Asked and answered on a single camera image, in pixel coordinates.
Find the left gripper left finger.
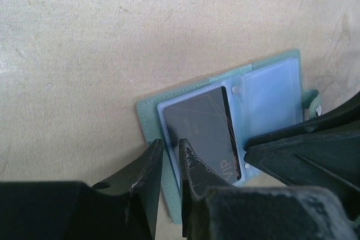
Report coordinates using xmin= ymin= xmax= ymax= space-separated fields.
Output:
xmin=1 ymin=139 xmax=163 ymax=239

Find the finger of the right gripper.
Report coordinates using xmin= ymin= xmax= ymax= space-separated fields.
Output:
xmin=243 ymin=123 xmax=360 ymax=221
xmin=304 ymin=92 xmax=359 ymax=133

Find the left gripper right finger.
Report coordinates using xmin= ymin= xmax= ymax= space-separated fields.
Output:
xmin=179 ymin=139 xmax=354 ymax=239

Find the green card holder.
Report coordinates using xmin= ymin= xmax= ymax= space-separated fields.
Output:
xmin=136 ymin=49 xmax=322 ymax=224

